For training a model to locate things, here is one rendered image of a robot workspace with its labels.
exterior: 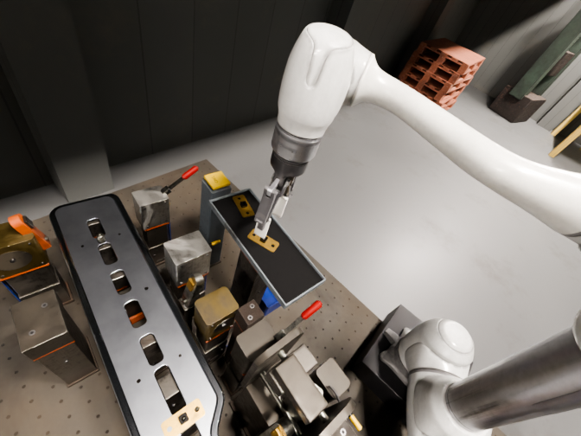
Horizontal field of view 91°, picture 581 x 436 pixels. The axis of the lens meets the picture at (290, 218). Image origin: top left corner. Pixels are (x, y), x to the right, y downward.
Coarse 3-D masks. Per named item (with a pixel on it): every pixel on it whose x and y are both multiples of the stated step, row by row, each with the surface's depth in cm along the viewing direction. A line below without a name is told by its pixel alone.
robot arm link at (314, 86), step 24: (312, 24) 41; (312, 48) 39; (336, 48) 39; (288, 72) 43; (312, 72) 41; (336, 72) 41; (288, 96) 44; (312, 96) 43; (336, 96) 44; (288, 120) 47; (312, 120) 46
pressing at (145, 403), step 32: (64, 224) 82; (128, 224) 87; (64, 256) 77; (96, 256) 79; (128, 256) 81; (96, 288) 73; (160, 288) 77; (96, 320) 68; (128, 320) 70; (160, 320) 72; (128, 352) 66; (192, 352) 69; (128, 384) 62; (192, 384) 65; (128, 416) 59; (160, 416) 60
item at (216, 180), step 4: (216, 172) 90; (220, 172) 90; (204, 176) 88; (208, 176) 88; (212, 176) 88; (216, 176) 89; (220, 176) 89; (224, 176) 90; (208, 180) 87; (212, 180) 87; (216, 180) 88; (220, 180) 88; (224, 180) 89; (212, 184) 86; (216, 184) 86; (220, 184) 87; (224, 184) 87; (228, 184) 89; (212, 188) 86; (216, 188) 86
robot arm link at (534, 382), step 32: (576, 320) 43; (544, 352) 48; (576, 352) 43; (416, 384) 81; (448, 384) 72; (480, 384) 60; (512, 384) 52; (544, 384) 47; (576, 384) 43; (416, 416) 74; (448, 416) 67; (480, 416) 60; (512, 416) 55
